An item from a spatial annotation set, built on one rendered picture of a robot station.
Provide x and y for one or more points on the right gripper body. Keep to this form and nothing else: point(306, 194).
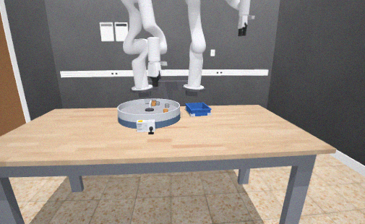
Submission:
point(153, 69)

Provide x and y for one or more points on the blue open-top crate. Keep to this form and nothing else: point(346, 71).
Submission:
point(199, 109)

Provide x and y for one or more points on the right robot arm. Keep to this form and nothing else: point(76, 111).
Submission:
point(155, 45)

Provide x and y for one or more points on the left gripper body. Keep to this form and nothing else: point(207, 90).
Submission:
point(242, 20)

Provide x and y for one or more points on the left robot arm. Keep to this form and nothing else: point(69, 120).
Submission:
point(198, 45)

